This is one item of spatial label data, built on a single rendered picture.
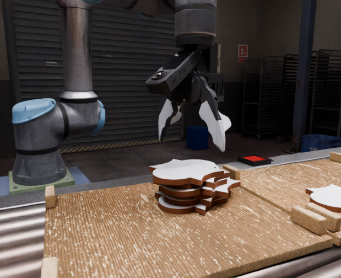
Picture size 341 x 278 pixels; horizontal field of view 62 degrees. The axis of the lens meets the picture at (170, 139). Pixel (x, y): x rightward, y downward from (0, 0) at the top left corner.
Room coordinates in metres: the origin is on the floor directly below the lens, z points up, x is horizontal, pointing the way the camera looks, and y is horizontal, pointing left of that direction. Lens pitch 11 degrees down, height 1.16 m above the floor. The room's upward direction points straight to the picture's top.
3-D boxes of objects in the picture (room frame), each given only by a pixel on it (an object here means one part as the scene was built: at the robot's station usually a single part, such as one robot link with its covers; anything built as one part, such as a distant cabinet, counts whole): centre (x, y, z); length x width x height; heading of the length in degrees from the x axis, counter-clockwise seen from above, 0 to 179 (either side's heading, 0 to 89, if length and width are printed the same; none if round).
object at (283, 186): (0.64, -0.39, 0.93); 0.41 x 0.35 x 0.02; 112
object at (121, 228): (0.48, 0.01, 0.93); 0.41 x 0.35 x 0.02; 113
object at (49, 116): (0.83, 0.39, 1.06); 0.13 x 0.12 x 0.14; 134
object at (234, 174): (0.69, -0.15, 0.95); 0.06 x 0.02 x 0.03; 22
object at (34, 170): (0.83, 0.40, 0.94); 0.15 x 0.15 x 0.10
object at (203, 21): (0.55, -0.04, 1.27); 0.08 x 0.08 x 0.05
